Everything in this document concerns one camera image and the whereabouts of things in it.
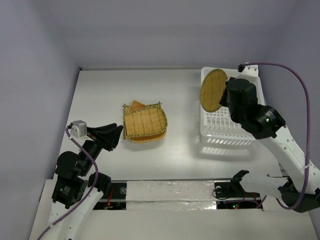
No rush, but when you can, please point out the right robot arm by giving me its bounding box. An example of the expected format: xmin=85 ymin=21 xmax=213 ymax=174
xmin=220 ymin=77 xmax=320 ymax=213

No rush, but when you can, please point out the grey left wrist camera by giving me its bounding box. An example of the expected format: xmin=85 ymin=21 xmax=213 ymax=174
xmin=68 ymin=120 xmax=88 ymax=139

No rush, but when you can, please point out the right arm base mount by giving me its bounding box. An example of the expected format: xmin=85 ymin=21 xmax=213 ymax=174
xmin=211 ymin=181 xmax=263 ymax=210

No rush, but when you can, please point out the small round bamboo plate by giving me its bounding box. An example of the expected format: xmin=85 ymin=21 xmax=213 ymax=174
xmin=200 ymin=68 xmax=228 ymax=113

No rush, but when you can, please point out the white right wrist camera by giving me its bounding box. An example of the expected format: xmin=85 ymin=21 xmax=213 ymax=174
xmin=237 ymin=63 xmax=259 ymax=81

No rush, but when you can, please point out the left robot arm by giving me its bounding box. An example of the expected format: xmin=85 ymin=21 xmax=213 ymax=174
xmin=38 ymin=120 xmax=123 ymax=240

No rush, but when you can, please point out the white foam strip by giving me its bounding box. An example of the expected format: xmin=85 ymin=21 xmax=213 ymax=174
xmin=125 ymin=180 xmax=217 ymax=211

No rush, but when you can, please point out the thick tan woven plate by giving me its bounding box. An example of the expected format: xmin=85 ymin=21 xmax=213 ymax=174
xmin=129 ymin=130 xmax=167 ymax=143

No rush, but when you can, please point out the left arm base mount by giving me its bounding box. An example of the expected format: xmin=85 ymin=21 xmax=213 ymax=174
xmin=93 ymin=181 xmax=127 ymax=210

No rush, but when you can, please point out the white plastic dish rack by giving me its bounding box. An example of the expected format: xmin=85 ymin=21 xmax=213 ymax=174
xmin=200 ymin=67 xmax=266 ymax=146

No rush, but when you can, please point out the triangular orange woven plate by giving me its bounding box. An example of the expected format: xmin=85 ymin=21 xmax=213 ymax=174
xmin=128 ymin=100 xmax=147 ymax=113

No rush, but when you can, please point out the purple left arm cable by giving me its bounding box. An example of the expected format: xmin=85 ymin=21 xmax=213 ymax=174
xmin=37 ymin=126 xmax=100 ymax=240

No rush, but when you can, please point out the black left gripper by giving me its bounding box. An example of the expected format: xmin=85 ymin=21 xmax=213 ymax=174
xmin=79 ymin=121 xmax=124 ymax=174

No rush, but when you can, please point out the medium round bamboo plate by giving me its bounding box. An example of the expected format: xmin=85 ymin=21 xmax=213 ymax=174
xmin=124 ymin=103 xmax=168 ymax=139

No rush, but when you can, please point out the square bamboo woven plate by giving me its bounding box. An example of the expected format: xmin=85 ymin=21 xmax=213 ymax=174
xmin=122 ymin=101 xmax=166 ymax=140

